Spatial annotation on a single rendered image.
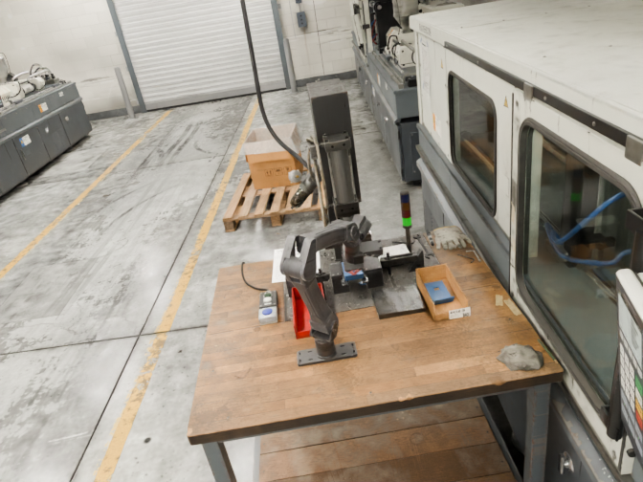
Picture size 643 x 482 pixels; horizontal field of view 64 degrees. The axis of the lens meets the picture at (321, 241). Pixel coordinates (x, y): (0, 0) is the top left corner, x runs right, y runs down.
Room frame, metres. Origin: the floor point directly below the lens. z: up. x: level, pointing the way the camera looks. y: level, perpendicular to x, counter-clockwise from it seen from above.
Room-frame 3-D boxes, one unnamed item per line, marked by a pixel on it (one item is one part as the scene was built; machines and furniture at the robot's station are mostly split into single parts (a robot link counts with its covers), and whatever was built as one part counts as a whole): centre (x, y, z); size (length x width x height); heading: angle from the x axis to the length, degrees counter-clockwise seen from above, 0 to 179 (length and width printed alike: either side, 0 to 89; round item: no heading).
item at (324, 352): (1.34, 0.05, 0.94); 0.20 x 0.07 x 0.08; 90
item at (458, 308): (1.54, -0.40, 0.93); 0.25 x 0.13 x 0.08; 0
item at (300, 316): (1.58, 0.09, 0.93); 0.25 x 0.12 x 0.06; 0
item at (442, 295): (1.57, -0.40, 0.92); 0.15 x 0.07 x 0.03; 1
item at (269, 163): (5.26, 0.32, 0.40); 0.67 x 0.60 x 0.50; 172
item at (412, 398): (1.59, -0.07, 0.45); 1.12 x 0.99 x 0.90; 90
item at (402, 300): (1.56, -0.24, 0.91); 0.17 x 0.16 x 0.02; 90
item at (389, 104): (7.40, -1.53, 0.49); 5.51 x 1.02 x 0.97; 176
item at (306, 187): (2.02, 0.01, 1.25); 0.19 x 0.07 x 0.19; 90
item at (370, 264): (1.74, -0.11, 0.98); 0.20 x 0.10 x 0.01; 90
